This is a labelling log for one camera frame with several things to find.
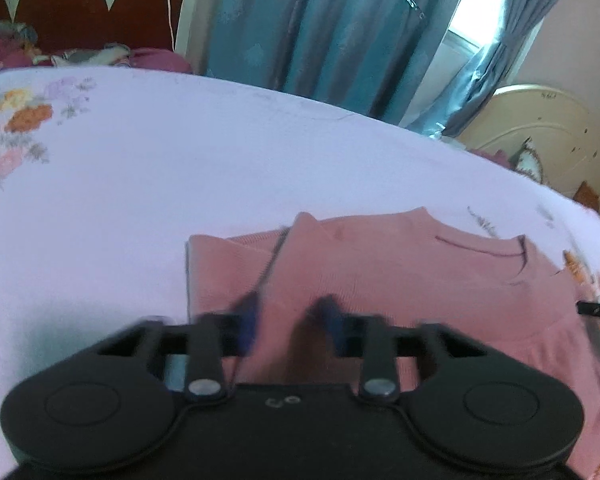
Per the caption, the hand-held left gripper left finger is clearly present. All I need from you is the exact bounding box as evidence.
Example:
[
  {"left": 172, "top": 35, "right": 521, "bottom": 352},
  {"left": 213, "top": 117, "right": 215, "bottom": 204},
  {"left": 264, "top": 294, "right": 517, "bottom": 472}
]
[{"left": 96, "top": 294, "right": 260, "bottom": 403}]

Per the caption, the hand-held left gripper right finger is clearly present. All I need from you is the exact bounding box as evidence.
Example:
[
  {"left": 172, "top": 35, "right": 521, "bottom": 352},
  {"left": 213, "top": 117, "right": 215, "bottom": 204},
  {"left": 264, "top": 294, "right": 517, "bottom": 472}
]
[{"left": 307, "top": 295, "right": 483, "bottom": 405}]

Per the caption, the pink sweater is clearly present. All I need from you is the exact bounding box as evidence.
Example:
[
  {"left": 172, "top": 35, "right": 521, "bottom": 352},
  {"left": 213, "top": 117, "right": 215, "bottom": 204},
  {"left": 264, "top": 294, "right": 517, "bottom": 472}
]
[{"left": 185, "top": 207, "right": 600, "bottom": 461}]

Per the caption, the pile of pink clothes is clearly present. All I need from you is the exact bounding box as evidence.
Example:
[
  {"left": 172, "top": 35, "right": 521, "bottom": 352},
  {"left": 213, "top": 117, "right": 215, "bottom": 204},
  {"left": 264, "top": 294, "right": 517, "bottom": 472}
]
[{"left": 0, "top": 22, "right": 192, "bottom": 75}]

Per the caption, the orange patterned pillow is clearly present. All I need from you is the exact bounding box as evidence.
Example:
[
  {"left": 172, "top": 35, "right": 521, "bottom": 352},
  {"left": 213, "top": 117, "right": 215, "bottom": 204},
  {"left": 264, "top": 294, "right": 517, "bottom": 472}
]
[{"left": 574, "top": 181, "right": 600, "bottom": 209}]

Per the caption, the lace trimmed pillow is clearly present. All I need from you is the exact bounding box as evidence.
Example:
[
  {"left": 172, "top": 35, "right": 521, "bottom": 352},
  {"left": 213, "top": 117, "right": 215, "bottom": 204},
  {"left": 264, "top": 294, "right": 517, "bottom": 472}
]
[{"left": 511, "top": 137, "right": 547, "bottom": 184}]

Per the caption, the floral bed sheet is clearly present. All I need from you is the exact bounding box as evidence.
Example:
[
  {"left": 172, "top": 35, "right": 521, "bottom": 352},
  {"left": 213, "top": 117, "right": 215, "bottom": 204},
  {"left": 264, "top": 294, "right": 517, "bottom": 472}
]
[{"left": 0, "top": 65, "right": 600, "bottom": 480}]

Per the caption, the cream headboard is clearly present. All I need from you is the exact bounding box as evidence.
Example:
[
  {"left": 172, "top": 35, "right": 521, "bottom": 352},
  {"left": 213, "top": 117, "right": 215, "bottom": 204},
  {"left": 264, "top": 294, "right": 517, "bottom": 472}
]
[{"left": 455, "top": 85, "right": 600, "bottom": 211}]

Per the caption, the tied teal curtain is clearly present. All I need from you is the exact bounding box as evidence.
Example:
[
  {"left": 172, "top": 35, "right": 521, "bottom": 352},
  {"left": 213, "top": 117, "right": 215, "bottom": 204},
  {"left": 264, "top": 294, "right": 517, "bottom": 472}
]
[{"left": 427, "top": 0, "right": 557, "bottom": 138}]

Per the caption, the wide teal curtain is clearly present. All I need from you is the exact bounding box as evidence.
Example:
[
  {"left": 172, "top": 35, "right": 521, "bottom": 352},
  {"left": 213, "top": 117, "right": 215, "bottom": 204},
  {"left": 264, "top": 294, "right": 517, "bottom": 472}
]
[{"left": 200, "top": 0, "right": 481, "bottom": 127}]

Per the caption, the bright window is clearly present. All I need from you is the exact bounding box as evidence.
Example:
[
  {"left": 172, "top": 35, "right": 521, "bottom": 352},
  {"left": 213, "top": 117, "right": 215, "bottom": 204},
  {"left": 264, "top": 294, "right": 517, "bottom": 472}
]
[{"left": 444, "top": 0, "right": 512, "bottom": 57}]

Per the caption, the white cable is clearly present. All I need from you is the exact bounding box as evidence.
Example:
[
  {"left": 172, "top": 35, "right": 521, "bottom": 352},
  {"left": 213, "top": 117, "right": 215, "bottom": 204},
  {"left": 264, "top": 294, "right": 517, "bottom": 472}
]
[{"left": 164, "top": 0, "right": 177, "bottom": 52}]

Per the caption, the red headboard with white frame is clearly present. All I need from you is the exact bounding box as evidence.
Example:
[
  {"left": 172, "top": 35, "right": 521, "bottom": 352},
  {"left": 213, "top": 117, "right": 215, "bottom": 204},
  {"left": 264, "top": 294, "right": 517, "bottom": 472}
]
[{"left": 0, "top": 0, "right": 201, "bottom": 68}]

